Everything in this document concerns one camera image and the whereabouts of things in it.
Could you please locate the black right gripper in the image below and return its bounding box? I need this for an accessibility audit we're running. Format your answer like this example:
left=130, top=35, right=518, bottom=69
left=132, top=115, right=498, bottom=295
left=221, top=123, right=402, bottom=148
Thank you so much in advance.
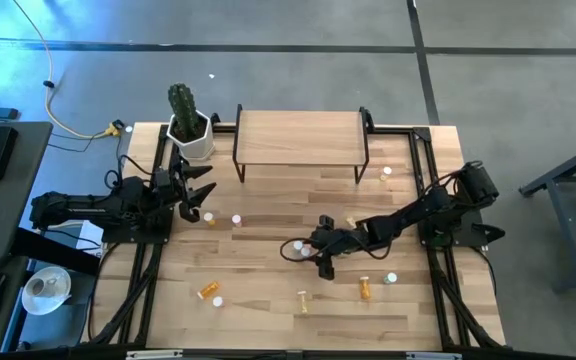
left=311, top=214, right=369, bottom=281

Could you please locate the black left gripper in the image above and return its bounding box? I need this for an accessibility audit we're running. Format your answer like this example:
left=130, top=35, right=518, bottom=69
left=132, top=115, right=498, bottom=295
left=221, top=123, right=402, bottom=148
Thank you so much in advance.
left=153, top=159, right=218, bottom=224

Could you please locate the white faceted plant pot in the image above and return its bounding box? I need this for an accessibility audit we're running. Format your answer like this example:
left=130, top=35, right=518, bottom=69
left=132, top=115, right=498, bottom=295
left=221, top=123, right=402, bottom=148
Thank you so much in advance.
left=166, top=110, right=218, bottom=162

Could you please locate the green cactus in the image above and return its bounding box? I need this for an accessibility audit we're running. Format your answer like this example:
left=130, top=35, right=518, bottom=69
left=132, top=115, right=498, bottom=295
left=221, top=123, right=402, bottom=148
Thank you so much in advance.
left=167, top=82, right=202, bottom=141

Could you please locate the white box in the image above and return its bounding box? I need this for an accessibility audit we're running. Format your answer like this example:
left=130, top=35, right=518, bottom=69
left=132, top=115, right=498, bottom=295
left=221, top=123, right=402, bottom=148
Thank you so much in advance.
left=75, top=219, right=106, bottom=252

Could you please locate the dark grey desk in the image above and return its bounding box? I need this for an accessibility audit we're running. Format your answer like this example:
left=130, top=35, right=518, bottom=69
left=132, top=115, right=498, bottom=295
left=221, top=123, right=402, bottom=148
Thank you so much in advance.
left=0, top=119, right=102, bottom=360

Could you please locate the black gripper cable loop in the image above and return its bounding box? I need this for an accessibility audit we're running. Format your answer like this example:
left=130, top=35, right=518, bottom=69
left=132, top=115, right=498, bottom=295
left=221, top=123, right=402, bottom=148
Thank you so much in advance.
left=279, top=237, right=320, bottom=263

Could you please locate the long floor cable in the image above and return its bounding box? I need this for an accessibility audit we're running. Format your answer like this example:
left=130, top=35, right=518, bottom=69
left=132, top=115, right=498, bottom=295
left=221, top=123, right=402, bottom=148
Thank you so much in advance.
left=11, top=0, right=124, bottom=141

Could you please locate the wooden shelf black metal frame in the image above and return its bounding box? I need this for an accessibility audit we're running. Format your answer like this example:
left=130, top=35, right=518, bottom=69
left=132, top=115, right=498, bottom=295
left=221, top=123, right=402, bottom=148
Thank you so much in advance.
left=231, top=103, right=377, bottom=185

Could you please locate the black aluminium table frame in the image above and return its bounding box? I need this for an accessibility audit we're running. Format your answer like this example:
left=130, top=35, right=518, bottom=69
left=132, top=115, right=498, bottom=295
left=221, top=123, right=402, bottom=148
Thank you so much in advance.
left=85, top=119, right=508, bottom=360

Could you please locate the silver bracket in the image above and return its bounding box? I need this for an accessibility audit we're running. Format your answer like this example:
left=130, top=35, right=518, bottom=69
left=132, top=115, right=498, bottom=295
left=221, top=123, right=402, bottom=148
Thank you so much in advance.
left=406, top=351, right=462, bottom=360
left=126, top=349, right=185, bottom=360

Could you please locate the blue metal table frame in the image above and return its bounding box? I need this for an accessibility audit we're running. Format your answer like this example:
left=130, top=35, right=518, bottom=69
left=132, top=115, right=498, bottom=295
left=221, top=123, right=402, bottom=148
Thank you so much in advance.
left=517, top=134, right=576, bottom=294

